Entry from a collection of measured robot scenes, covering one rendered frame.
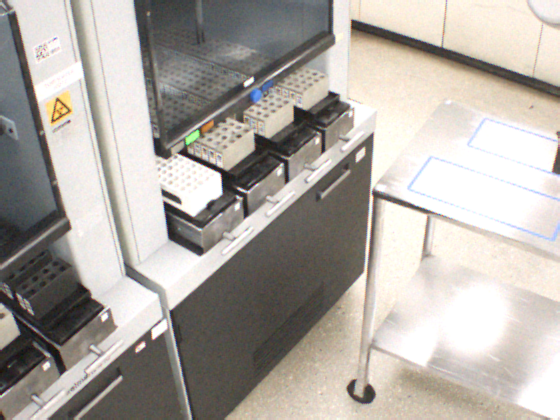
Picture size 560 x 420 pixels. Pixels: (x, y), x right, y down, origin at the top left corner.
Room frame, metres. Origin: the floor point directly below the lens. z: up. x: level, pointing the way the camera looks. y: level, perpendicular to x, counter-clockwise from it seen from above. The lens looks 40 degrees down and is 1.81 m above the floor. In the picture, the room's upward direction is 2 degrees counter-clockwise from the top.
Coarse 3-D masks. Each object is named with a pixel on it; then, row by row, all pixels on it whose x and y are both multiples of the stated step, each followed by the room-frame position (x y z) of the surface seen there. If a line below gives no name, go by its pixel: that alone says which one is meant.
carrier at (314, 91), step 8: (312, 80) 1.60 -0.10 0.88; (320, 80) 1.60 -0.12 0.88; (328, 80) 1.62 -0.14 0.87; (304, 88) 1.56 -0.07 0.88; (312, 88) 1.57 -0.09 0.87; (320, 88) 1.60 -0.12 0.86; (328, 88) 1.62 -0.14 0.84; (296, 96) 1.55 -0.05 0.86; (304, 96) 1.54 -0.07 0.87; (312, 96) 1.57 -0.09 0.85; (320, 96) 1.60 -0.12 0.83; (296, 104) 1.55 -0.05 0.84; (304, 104) 1.54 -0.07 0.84; (312, 104) 1.57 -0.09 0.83
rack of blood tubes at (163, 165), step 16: (160, 160) 1.30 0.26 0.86; (176, 160) 1.29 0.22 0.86; (160, 176) 1.24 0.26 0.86; (176, 176) 1.24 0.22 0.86; (192, 176) 1.23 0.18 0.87; (208, 176) 1.23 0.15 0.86; (176, 192) 1.18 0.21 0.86; (192, 192) 1.18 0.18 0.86; (208, 192) 1.20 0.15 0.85; (192, 208) 1.16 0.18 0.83
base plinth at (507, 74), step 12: (360, 24) 3.67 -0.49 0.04; (384, 36) 3.57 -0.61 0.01; (396, 36) 3.53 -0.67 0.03; (420, 48) 3.43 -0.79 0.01; (432, 48) 3.39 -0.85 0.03; (444, 48) 3.35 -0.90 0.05; (456, 60) 3.30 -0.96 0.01; (468, 60) 3.26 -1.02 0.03; (480, 60) 3.21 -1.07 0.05; (492, 72) 3.17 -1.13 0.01; (504, 72) 3.13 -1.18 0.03; (516, 72) 3.09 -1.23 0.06; (528, 84) 3.04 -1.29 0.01; (540, 84) 3.00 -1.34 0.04
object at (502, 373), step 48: (432, 144) 1.39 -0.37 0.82; (480, 144) 1.39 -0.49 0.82; (528, 144) 1.38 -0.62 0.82; (384, 192) 1.21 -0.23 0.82; (432, 192) 1.21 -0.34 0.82; (480, 192) 1.20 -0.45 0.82; (528, 192) 1.20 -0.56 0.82; (432, 240) 1.58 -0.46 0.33; (528, 240) 1.04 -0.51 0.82; (432, 288) 1.42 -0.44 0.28; (480, 288) 1.41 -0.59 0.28; (384, 336) 1.25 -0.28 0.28; (432, 336) 1.24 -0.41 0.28; (480, 336) 1.23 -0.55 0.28; (528, 336) 1.22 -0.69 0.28; (480, 384) 1.07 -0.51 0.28; (528, 384) 1.05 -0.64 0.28
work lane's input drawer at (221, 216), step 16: (224, 192) 1.23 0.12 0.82; (176, 208) 1.18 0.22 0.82; (208, 208) 1.18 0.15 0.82; (224, 208) 1.19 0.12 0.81; (240, 208) 1.22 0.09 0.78; (176, 224) 1.17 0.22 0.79; (192, 224) 1.15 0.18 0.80; (208, 224) 1.14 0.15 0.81; (224, 224) 1.18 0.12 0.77; (192, 240) 1.14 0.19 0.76; (208, 240) 1.14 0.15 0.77; (240, 240) 1.15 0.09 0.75
